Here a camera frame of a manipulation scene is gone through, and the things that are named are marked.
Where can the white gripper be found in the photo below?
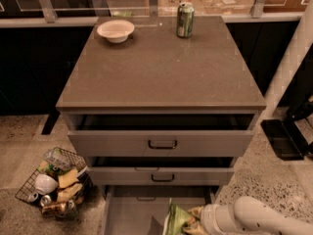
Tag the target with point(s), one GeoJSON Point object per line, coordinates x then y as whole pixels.
{"type": "Point", "coordinates": [208, 218]}

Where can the green jalapeno chip bag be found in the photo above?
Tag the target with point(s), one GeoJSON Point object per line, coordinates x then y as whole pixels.
{"type": "Point", "coordinates": [176, 219]}

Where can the bottom grey drawer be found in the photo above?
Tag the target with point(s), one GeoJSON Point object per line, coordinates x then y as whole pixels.
{"type": "Point", "coordinates": [141, 210]}

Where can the grey drawer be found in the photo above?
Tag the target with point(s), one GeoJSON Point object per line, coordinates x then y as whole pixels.
{"type": "Point", "coordinates": [161, 171]}
{"type": "Point", "coordinates": [166, 135]}
{"type": "Point", "coordinates": [141, 210]}

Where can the middle grey drawer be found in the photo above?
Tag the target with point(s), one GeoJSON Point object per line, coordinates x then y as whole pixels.
{"type": "Point", "coordinates": [161, 171]}

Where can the grey drawer cabinet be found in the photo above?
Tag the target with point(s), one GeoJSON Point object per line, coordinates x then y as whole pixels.
{"type": "Point", "coordinates": [156, 72]}

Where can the top grey drawer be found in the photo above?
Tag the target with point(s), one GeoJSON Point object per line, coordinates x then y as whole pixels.
{"type": "Point", "coordinates": [166, 135]}

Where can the brown chip bag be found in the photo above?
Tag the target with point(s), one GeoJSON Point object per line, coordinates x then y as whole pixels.
{"type": "Point", "coordinates": [57, 209]}

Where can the white bowl on counter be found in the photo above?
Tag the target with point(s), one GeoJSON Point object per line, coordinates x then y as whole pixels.
{"type": "Point", "coordinates": [116, 31]}

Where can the yellow sponge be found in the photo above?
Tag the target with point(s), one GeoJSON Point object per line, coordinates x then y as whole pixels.
{"type": "Point", "coordinates": [68, 178]}

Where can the clear plastic bottle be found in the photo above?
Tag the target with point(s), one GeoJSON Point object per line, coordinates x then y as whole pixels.
{"type": "Point", "coordinates": [55, 158]}

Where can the silver can in basket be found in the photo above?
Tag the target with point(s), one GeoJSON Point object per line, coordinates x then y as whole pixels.
{"type": "Point", "coordinates": [45, 200]}

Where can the white bowl in basket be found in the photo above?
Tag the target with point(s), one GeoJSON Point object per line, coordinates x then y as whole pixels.
{"type": "Point", "coordinates": [45, 184]}

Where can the green soda can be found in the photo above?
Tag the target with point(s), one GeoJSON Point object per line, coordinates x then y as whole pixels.
{"type": "Point", "coordinates": [185, 17]}

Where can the black wire basket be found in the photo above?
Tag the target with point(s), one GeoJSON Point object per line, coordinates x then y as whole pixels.
{"type": "Point", "coordinates": [74, 195]}

